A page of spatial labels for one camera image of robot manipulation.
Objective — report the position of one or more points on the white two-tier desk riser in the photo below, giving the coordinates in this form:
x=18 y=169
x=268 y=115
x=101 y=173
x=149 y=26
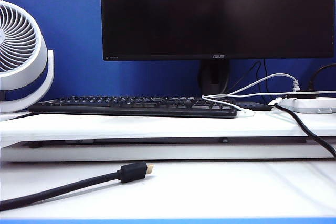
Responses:
x=157 y=127

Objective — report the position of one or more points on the black computer keyboard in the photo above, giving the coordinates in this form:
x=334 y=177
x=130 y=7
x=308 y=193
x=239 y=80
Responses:
x=131 y=109

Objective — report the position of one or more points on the black monitor stand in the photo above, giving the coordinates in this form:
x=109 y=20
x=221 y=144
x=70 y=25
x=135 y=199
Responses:
x=215 y=77

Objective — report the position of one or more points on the black ASUS computer monitor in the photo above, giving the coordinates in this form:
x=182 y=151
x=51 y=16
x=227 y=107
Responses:
x=210 y=11

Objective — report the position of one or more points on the small white plug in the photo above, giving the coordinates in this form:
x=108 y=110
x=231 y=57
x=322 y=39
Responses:
x=275 y=101

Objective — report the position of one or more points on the blue cubicle partition panel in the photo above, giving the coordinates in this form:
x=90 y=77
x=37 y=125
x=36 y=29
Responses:
x=78 y=37

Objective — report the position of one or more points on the white desk fan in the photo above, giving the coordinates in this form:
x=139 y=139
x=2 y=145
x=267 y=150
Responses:
x=43 y=58

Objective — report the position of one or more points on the white power strip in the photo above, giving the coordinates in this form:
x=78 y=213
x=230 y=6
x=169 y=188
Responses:
x=302 y=106

